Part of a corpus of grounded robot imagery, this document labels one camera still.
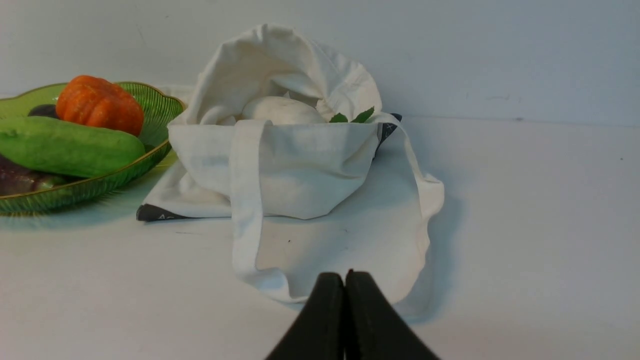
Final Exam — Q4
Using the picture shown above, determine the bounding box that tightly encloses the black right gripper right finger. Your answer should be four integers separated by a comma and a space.
345, 269, 439, 360

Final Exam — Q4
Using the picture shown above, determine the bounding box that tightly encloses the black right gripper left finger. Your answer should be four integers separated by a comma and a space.
267, 272, 345, 360

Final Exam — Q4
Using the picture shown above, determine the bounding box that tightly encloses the green cucumber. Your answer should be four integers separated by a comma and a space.
0, 116, 146, 178

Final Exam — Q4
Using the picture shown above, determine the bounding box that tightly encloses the white cloth tote bag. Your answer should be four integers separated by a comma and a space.
136, 23, 445, 306

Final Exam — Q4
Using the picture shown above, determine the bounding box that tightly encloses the green ribbed glass plate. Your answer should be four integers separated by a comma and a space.
0, 81, 186, 214

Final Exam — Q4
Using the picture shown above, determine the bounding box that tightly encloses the orange pumpkin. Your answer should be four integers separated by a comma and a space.
55, 75, 145, 137

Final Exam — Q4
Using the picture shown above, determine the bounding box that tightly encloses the lower dark purple eggplant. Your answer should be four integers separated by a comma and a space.
0, 155, 69, 196

